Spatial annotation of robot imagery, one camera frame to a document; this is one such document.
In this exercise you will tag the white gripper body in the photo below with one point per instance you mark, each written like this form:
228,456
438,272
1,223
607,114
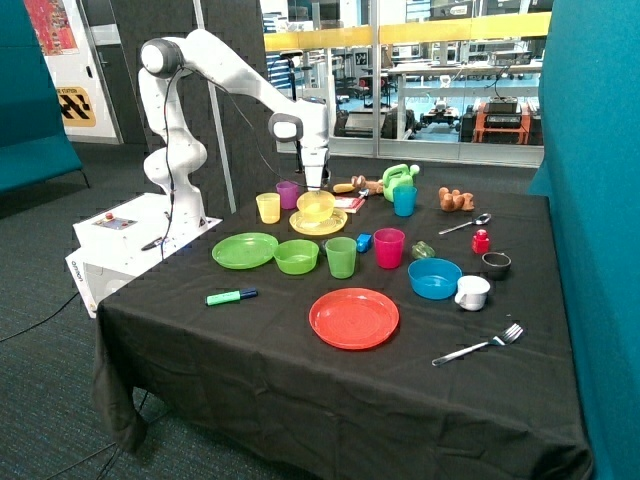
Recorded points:
314,161

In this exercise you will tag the yellow plastic bowl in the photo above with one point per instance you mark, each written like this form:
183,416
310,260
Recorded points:
316,205

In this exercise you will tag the green plastic bowl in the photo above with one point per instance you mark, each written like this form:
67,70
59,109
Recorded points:
296,257

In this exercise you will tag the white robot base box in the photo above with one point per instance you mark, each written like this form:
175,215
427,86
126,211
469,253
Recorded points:
123,242

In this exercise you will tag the yellow plastic plate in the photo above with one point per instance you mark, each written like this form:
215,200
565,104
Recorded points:
332,224

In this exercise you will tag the green plastic plate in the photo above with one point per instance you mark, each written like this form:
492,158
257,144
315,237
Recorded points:
245,250

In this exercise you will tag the red plastic plate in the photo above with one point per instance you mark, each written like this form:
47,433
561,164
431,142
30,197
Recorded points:
354,318

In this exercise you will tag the yellow toy banana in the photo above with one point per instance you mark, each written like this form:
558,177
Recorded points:
343,188

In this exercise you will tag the purple plastic cup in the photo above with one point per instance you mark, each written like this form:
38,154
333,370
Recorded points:
289,194

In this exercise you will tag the red and white book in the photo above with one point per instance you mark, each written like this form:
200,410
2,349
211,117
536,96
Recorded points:
349,205

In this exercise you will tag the yellow plastic cup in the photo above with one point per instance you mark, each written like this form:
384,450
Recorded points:
269,207

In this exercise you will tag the brown toy figure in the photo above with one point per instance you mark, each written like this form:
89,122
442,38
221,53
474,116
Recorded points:
373,187

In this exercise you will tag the green toy watering can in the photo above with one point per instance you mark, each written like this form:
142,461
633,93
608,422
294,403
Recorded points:
398,175

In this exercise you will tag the small blue toy block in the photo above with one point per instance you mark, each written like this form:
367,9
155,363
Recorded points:
364,242

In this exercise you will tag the green plastic cup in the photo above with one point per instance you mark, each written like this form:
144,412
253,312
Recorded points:
341,255

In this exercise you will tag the blue plastic cup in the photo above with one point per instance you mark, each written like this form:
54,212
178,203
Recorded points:
404,200

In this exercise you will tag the pink plastic cup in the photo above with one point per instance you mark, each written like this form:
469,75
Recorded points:
388,246

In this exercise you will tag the green toy pepper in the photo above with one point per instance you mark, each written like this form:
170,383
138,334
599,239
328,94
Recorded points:
421,250

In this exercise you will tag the brown plush toy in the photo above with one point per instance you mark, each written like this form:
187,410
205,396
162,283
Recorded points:
454,200

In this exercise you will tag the blue plastic bowl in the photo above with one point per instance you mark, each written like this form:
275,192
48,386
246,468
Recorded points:
434,278

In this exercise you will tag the green highlighter marker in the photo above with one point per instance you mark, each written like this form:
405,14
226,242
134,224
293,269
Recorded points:
230,296

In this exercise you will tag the metal spoon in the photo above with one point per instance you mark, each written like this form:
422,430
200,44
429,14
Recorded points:
480,220

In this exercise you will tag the red toy block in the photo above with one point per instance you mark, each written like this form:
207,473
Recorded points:
480,242

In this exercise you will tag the black tablecloth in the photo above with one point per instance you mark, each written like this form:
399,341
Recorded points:
255,370

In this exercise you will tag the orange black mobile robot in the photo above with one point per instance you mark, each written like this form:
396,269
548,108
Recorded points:
502,120

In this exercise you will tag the white ceramic mug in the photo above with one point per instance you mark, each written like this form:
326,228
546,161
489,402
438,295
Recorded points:
472,292

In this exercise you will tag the black ceramic cup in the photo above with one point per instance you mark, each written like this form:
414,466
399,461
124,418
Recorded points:
495,265

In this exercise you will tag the metal fork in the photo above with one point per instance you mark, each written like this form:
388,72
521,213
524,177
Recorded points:
507,337

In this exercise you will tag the teal sofa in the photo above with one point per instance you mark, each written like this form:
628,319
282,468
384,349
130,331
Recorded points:
34,145

